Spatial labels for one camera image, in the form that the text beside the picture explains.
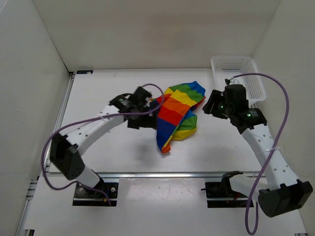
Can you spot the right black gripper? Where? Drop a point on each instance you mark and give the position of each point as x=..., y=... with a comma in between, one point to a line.
x=215, y=97

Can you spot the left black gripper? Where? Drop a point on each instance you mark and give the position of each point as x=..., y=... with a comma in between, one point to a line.
x=149, y=121

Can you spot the rainbow striped shorts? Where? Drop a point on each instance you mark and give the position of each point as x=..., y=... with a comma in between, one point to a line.
x=175, y=119

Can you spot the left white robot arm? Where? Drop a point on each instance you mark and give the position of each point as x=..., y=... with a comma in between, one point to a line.
x=67, y=150

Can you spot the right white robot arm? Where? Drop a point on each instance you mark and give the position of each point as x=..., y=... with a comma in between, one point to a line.
x=284, y=191

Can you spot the white plastic mesh basket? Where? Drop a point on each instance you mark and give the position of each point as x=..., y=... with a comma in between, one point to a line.
x=225, y=67

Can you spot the small blue label sticker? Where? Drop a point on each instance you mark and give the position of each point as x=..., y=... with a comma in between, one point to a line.
x=84, y=72

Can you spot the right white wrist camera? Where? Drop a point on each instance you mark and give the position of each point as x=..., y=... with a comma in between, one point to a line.
x=227, y=79

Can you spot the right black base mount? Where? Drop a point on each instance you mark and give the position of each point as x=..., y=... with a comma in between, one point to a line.
x=217, y=197

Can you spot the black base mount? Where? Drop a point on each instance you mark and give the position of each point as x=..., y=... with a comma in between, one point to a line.
x=87, y=198
x=217, y=197

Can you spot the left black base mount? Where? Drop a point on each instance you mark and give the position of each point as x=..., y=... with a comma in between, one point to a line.
x=87, y=198

